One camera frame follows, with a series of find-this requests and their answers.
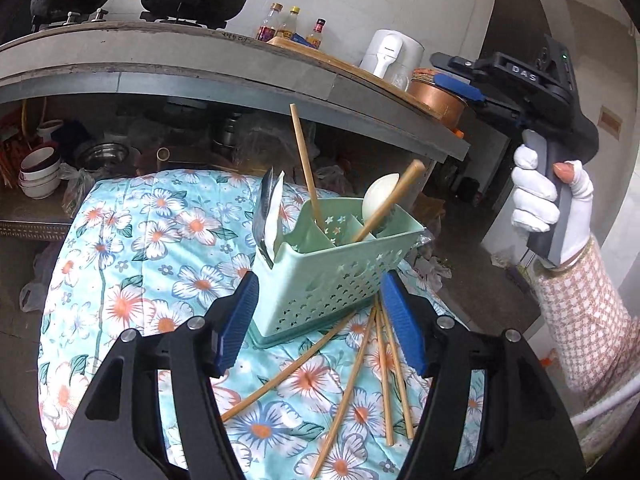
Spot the brown clay pot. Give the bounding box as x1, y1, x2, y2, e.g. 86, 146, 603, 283
135, 146, 173, 173

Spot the woven straw lid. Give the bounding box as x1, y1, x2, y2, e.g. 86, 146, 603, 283
411, 66, 453, 85

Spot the floral printed blanket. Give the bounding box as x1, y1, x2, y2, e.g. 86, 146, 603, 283
37, 167, 488, 480

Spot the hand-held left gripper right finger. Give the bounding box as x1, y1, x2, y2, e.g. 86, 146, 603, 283
381, 270, 586, 480

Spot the dark green drip tray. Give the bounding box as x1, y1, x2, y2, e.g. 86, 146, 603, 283
248, 317, 321, 350

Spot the wooden cutting board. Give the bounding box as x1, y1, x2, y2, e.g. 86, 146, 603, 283
266, 35, 443, 112

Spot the red capped sauce bottle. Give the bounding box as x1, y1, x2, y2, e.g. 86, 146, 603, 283
306, 17, 327, 50

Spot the gas stove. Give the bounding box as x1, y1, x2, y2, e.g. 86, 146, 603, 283
31, 7, 231, 31

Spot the light green utensil holder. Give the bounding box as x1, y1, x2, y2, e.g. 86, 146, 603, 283
247, 197, 426, 346

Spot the yellow capped sauce bottle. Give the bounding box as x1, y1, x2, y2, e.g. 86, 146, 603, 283
276, 6, 301, 41

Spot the person's right forearm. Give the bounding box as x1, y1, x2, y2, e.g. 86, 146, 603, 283
530, 234, 640, 396

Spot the large translucent plastic bag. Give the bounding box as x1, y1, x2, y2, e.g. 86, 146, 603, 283
232, 110, 321, 171

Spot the metal spoon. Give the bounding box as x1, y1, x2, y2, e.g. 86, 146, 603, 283
252, 167, 276, 268

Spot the grey concrete counter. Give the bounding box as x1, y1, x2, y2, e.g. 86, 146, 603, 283
0, 20, 471, 163

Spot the white ceramic soup spoon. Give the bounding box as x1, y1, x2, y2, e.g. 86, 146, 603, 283
265, 170, 287, 256
357, 173, 401, 241

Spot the steel basin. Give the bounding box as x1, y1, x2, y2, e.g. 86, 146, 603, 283
77, 142, 132, 171

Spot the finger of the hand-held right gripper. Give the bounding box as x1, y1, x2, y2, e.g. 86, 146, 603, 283
432, 52, 483, 78
434, 72, 521, 128

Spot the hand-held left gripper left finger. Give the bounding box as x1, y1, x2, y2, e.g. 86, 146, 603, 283
56, 270, 261, 480

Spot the brown cardboard box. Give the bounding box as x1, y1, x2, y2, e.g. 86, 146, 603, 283
415, 195, 446, 241

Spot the person's right hand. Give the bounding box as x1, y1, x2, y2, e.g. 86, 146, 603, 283
510, 144, 597, 267

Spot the copper pot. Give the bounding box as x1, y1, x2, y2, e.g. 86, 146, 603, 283
406, 77, 469, 132

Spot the white hose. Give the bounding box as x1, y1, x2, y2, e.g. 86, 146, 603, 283
575, 375, 640, 431

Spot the orange wall panel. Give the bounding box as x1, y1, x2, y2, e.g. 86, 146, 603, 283
599, 107, 623, 136

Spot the crumpled clear plastic bag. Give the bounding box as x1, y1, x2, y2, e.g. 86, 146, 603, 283
60, 162, 96, 216

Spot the dark sauce bottle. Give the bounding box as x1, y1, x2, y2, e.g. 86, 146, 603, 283
256, 2, 283, 42

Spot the stack of white bowls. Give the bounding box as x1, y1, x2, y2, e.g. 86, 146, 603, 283
19, 144, 62, 200

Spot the pile of plastic bags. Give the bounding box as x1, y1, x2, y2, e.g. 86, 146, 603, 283
410, 240, 453, 281

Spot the white electric kettle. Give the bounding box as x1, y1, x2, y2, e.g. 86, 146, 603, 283
359, 29, 426, 81

